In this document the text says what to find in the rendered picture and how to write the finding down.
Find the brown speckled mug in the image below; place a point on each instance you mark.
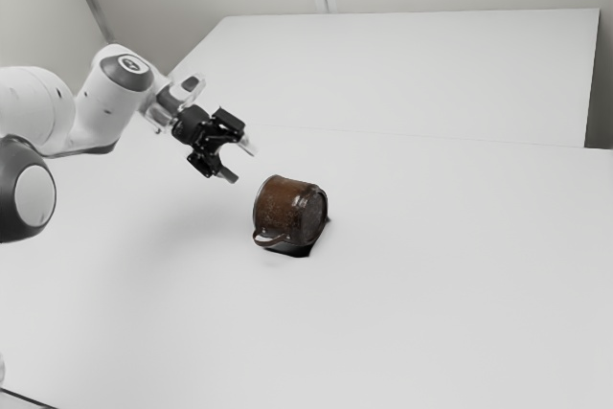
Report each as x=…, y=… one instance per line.
x=286, y=213

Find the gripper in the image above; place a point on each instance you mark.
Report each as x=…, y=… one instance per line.
x=191, y=127

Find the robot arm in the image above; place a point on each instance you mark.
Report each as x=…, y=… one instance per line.
x=96, y=102

